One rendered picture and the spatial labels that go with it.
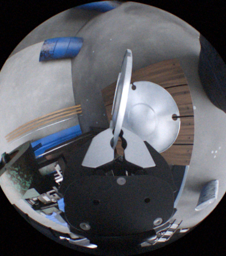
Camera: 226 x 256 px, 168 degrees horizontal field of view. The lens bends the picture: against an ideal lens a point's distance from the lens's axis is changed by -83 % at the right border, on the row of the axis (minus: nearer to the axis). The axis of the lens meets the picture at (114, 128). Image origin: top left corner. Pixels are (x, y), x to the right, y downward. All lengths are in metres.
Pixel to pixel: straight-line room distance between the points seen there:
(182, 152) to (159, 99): 0.20
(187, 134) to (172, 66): 0.22
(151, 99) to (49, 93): 1.88
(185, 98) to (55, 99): 1.93
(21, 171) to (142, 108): 0.74
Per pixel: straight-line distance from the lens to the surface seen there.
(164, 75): 0.29
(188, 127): 0.29
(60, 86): 2.03
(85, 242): 0.52
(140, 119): 0.32
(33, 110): 1.93
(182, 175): 0.70
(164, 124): 0.30
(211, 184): 1.09
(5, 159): 0.93
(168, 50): 0.74
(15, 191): 0.65
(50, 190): 0.87
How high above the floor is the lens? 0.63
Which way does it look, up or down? 40 degrees down
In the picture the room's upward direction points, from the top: 114 degrees counter-clockwise
